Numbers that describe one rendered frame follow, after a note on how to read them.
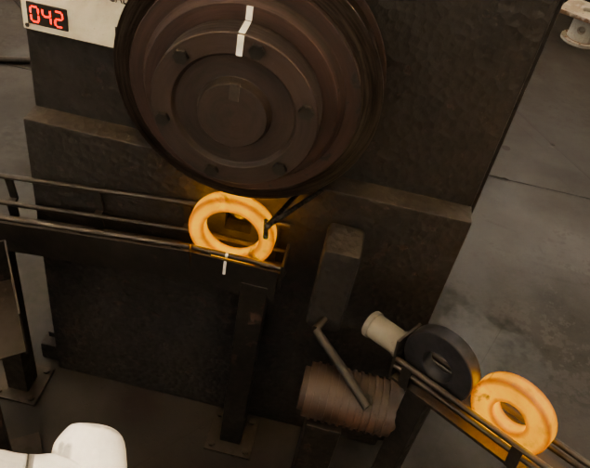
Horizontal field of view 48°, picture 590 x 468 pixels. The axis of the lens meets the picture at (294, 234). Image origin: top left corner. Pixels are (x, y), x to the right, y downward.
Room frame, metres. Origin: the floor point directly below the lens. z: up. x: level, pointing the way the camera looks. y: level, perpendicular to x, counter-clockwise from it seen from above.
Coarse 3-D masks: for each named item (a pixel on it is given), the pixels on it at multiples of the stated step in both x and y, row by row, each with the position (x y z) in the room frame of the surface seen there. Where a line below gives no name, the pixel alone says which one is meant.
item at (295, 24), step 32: (160, 0) 0.99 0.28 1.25; (192, 0) 0.99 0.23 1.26; (224, 0) 0.97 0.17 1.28; (256, 0) 0.98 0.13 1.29; (288, 0) 0.98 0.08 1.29; (160, 32) 0.97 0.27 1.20; (288, 32) 0.96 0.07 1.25; (320, 32) 0.98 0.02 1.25; (320, 64) 0.96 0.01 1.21; (352, 64) 0.98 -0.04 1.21; (352, 96) 0.98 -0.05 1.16; (320, 128) 0.96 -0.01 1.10; (352, 128) 0.98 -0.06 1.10; (320, 160) 0.98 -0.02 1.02
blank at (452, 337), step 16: (416, 336) 0.86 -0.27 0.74; (432, 336) 0.84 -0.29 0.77; (448, 336) 0.84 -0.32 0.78; (416, 352) 0.85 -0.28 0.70; (448, 352) 0.82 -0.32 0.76; (464, 352) 0.81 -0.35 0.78; (416, 368) 0.85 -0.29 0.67; (432, 368) 0.85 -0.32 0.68; (464, 368) 0.80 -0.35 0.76; (448, 384) 0.80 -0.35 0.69; (464, 384) 0.79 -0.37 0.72
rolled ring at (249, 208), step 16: (224, 192) 1.05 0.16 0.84; (208, 208) 1.03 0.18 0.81; (224, 208) 1.03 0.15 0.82; (240, 208) 1.03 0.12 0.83; (256, 208) 1.03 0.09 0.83; (192, 224) 1.03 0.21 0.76; (256, 224) 1.02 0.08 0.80; (192, 240) 1.03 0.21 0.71; (208, 240) 1.04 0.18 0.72; (272, 240) 1.02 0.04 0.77; (256, 256) 1.02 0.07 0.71
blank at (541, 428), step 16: (480, 384) 0.77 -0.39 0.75; (496, 384) 0.76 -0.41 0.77; (512, 384) 0.75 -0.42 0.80; (528, 384) 0.75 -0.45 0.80; (480, 400) 0.76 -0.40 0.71; (496, 400) 0.75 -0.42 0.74; (512, 400) 0.74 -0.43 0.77; (528, 400) 0.72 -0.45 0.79; (544, 400) 0.73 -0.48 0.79; (496, 416) 0.75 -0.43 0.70; (528, 416) 0.71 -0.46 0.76; (544, 416) 0.70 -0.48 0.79; (512, 432) 0.72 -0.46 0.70; (528, 432) 0.70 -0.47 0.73; (544, 432) 0.69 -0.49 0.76; (528, 448) 0.69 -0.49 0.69; (544, 448) 0.68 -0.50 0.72
